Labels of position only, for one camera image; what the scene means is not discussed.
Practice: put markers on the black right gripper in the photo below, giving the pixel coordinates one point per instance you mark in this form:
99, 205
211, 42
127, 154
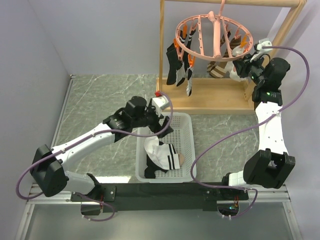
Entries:
241, 65

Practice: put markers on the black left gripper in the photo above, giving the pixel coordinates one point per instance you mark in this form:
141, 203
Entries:
160, 130

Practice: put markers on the white sock with black stripes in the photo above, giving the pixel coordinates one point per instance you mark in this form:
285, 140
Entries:
166, 157

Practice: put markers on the pink round clip hanger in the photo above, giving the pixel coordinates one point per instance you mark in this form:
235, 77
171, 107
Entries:
222, 51

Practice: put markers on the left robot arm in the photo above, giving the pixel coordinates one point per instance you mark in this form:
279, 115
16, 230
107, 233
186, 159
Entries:
51, 166

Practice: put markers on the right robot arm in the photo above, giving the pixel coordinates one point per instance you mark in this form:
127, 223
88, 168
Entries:
271, 165

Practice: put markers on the wooden hanger rack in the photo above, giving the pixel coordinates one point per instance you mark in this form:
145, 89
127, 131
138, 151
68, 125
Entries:
223, 96

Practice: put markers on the white plastic laundry basket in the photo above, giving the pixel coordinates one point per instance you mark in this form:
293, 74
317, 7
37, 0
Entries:
183, 140

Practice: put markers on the hanging brown striped sock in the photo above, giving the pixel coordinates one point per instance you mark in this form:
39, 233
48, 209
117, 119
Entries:
218, 69

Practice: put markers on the beige sock in basket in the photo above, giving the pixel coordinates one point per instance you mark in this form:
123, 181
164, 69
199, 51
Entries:
181, 159

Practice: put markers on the black sock in basket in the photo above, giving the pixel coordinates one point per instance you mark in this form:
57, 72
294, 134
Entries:
150, 171

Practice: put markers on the hanging black white striped sock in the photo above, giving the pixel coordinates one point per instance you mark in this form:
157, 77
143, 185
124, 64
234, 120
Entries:
185, 72

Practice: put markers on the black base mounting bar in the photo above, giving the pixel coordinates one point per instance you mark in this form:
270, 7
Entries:
156, 196

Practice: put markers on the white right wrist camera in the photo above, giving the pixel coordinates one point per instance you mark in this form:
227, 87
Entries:
261, 48

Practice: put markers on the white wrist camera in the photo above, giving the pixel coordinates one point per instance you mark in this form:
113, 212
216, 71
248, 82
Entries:
261, 48
160, 102

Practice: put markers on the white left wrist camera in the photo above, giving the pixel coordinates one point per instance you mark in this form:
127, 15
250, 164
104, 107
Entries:
160, 102

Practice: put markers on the aluminium rail frame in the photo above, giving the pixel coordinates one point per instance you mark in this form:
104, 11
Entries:
256, 194

